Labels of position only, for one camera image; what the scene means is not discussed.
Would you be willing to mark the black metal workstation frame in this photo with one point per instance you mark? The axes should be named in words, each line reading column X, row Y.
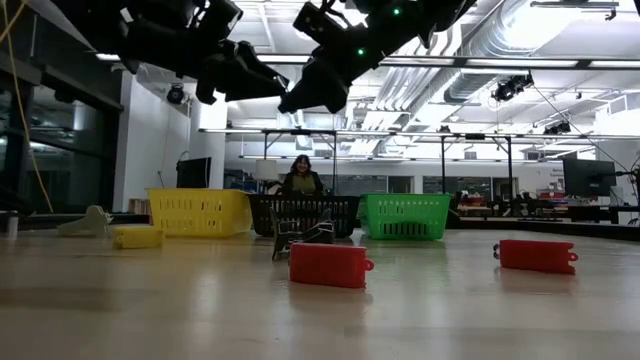
column 442, row 165

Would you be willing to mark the black ceiling camera rig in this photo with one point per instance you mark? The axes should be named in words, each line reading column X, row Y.
column 510, row 89

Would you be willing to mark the yellow plastic basket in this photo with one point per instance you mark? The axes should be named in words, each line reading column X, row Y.
column 200, row 212

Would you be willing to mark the black wall screen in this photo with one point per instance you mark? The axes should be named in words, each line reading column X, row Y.
column 193, row 172

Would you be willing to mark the person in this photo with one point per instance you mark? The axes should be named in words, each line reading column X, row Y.
column 301, row 182

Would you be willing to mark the black computer monitor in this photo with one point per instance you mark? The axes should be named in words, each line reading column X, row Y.
column 590, row 177

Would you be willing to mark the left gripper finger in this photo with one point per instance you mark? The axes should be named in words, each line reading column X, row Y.
column 262, row 67
column 260, row 92

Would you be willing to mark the green plastic basket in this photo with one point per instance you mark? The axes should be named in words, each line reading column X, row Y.
column 405, row 215

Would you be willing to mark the black plastic basket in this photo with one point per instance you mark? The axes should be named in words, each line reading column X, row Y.
column 340, row 215

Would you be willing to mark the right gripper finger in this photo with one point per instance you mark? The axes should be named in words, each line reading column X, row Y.
column 315, row 85
column 335, row 102

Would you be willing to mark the white lampshade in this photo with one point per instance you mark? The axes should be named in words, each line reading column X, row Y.
column 266, row 170

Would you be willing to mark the red mini stapler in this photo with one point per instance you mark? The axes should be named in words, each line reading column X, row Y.
column 535, row 256
column 327, row 265

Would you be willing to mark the yellow mini stapler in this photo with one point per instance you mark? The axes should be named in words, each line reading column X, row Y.
column 137, row 237

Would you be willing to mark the black aluminium table frame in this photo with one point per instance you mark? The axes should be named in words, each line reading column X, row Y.
column 550, row 227

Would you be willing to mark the white staple remover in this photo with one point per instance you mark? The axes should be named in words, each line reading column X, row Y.
column 87, row 222

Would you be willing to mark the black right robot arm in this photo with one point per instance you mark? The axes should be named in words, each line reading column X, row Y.
column 425, row 20

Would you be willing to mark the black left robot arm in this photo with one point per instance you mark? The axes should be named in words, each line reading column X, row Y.
column 165, row 30

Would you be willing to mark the round black ceiling camera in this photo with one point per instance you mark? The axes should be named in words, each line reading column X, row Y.
column 175, row 94

